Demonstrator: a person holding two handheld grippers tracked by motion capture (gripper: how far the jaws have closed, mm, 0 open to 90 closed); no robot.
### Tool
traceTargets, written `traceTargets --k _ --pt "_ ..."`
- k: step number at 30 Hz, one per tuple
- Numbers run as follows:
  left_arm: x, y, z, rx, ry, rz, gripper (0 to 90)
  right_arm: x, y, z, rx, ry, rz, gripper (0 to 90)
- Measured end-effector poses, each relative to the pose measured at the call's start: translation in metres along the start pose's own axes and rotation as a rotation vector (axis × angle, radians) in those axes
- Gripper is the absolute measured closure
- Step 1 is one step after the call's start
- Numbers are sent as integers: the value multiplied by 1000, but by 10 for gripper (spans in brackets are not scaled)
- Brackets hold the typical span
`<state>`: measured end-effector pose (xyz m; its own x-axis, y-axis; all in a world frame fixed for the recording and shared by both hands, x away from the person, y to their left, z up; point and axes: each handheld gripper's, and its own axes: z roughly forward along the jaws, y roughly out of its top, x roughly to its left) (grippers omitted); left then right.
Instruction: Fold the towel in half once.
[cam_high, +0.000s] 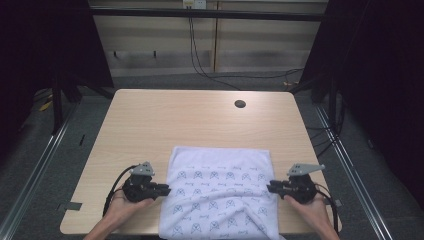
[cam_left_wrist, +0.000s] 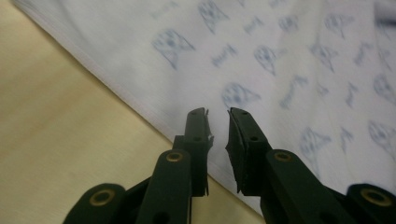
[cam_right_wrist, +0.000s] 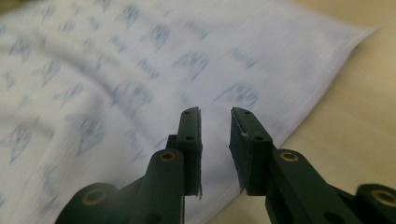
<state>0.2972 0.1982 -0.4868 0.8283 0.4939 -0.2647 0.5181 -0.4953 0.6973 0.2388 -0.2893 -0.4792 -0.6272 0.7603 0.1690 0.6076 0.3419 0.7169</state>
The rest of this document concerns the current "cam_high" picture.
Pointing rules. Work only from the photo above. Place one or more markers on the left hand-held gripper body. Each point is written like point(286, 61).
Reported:
point(138, 190)

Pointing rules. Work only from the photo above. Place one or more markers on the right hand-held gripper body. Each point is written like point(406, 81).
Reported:
point(301, 188)

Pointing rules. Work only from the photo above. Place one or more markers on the white printed towel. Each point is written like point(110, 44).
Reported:
point(220, 193)

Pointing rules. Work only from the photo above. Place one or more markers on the person's left hand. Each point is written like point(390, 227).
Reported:
point(128, 210)

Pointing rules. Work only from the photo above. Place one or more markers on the person's right hand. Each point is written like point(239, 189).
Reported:
point(308, 211)

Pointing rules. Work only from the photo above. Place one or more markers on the grey tape strip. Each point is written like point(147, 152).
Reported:
point(71, 206)

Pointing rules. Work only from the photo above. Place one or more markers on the dark round table grommet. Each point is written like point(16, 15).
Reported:
point(240, 103)

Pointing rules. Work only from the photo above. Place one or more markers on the black metal stand leg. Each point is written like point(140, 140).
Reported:
point(57, 106)

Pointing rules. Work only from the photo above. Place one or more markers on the yellow floor item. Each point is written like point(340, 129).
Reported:
point(46, 105)

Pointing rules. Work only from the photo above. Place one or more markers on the dark curtain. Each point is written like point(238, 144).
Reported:
point(383, 83)
point(40, 50)

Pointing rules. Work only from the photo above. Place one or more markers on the black horizontal metal bar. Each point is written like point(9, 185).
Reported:
point(200, 14)

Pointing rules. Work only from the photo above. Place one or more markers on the silver metal floor rail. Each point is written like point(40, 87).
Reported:
point(33, 173)
point(353, 173)

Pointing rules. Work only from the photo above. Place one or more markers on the white wall power outlet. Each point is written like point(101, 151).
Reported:
point(195, 3)

